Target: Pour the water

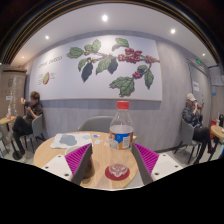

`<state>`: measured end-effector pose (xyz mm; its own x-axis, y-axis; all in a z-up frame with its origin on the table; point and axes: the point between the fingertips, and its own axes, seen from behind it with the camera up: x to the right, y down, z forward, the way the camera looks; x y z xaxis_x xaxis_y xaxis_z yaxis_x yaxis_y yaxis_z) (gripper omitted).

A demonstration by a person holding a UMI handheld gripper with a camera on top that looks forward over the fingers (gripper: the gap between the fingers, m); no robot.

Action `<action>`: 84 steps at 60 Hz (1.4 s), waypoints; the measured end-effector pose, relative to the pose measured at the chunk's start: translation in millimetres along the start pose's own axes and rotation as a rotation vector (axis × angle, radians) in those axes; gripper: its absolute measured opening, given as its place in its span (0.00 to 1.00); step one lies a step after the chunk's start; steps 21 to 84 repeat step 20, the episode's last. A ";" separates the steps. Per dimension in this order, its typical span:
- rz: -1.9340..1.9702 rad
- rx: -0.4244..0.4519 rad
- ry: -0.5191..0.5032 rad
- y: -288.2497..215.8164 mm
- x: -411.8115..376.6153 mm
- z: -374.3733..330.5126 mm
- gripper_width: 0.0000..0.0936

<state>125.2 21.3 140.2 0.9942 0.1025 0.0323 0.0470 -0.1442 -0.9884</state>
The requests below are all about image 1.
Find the person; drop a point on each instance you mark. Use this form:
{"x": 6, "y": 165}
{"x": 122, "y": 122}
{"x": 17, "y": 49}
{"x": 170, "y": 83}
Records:
{"x": 31, "y": 115}
{"x": 193, "y": 118}

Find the clear red-capped drink bottle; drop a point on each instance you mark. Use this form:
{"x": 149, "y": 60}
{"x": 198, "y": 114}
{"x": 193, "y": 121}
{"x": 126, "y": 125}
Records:
{"x": 121, "y": 133}

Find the group of ceiling spotlights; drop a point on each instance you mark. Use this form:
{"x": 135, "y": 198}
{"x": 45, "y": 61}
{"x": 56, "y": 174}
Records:
{"x": 104, "y": 18}

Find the flat round red coaster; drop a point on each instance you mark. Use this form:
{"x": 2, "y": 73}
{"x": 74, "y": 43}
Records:
{"x": 108, "y": 175}

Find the black mug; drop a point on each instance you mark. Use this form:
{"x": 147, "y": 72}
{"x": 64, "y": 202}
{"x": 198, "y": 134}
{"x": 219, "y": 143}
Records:
{"x": 89, "y": 170}

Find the grey chair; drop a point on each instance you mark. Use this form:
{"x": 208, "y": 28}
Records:
{"x": 37, "y": 128}
{"x": 95, "y": 124}
{"x": 186, "y": 133}

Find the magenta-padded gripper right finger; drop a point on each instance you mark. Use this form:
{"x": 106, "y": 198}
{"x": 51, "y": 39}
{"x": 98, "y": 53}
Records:
{"x": 146, "y": 159}

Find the green exit sign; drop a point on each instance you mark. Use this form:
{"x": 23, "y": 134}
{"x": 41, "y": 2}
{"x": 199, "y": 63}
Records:
{"x": 198, "y": 62}

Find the coffee plant wall mural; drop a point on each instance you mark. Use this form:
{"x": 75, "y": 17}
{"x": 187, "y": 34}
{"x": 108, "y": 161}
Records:
{"x": 66, "y": 83}

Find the small round wooden table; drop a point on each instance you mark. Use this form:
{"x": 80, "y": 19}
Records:
{"x": 5, "y": 120}
{"x": 218, "y": 130}

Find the black vacuum flask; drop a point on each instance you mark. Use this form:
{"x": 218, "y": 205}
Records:
{"x": 221, "y": 120}

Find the wall notice board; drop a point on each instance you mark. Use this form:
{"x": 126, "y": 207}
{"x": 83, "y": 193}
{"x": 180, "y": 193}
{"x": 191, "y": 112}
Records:
{"x": 215, "y": 76}

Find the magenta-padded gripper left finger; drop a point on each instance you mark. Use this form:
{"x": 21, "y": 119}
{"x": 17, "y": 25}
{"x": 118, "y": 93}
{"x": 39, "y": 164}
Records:
{"x": 77, "y": 159}

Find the white paper with grey print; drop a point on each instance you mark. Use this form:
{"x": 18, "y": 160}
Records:
{"x": 68, "y": 140}

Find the small clear bottle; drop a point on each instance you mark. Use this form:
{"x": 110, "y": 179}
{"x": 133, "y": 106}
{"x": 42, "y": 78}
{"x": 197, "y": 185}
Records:
{"x": 9, "y": 112}

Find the white wall notice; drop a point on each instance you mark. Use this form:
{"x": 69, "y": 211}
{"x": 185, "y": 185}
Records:
{"x": 195, "y": 86}

